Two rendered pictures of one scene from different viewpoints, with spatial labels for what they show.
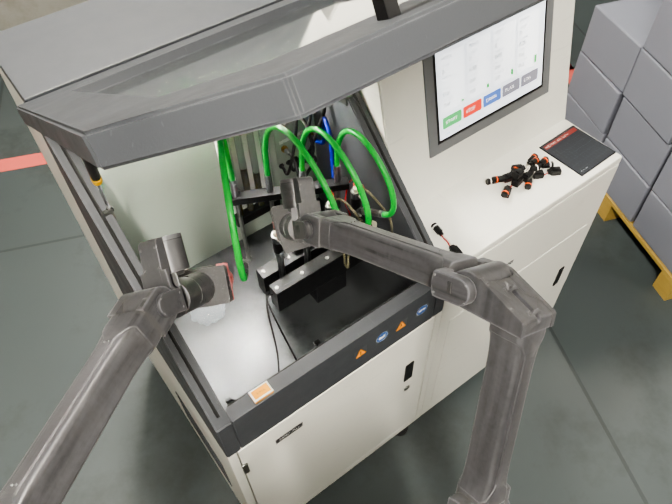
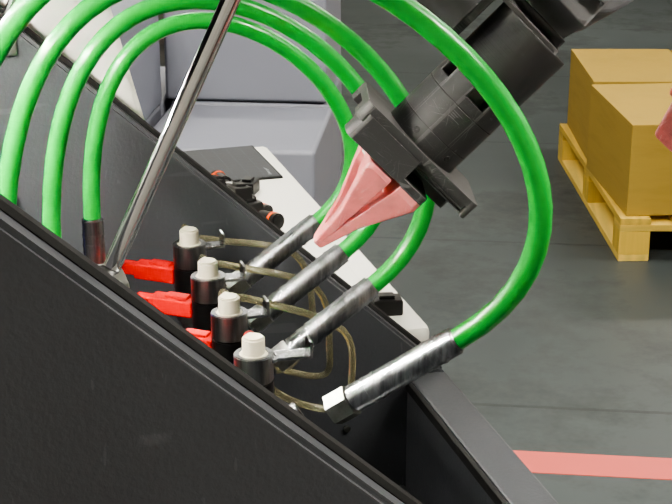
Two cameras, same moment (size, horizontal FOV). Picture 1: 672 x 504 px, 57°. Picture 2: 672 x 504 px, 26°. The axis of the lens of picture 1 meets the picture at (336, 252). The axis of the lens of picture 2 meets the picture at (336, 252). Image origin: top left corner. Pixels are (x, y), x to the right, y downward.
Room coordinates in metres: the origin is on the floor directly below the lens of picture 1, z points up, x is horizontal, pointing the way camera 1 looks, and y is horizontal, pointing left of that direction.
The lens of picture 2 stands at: (0.60, 1.00, 1.54)
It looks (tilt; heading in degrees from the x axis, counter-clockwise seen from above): 20 degrees down; 289
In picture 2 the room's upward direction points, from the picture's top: straight up
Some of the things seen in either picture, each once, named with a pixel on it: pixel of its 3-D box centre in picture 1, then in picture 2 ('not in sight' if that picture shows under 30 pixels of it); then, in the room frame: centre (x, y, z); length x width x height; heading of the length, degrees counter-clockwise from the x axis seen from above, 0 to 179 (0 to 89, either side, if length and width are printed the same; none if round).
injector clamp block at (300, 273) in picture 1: (321, 267); not in sight; (1.03, 0.04, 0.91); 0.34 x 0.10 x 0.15; 125
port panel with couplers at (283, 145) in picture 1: (295, 114); not in sight; (1.31, 0.10, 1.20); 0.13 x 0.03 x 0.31; 125
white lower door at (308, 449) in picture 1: (343, 430); not in sight; (0.75, 0.00, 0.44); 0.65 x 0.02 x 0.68; 125
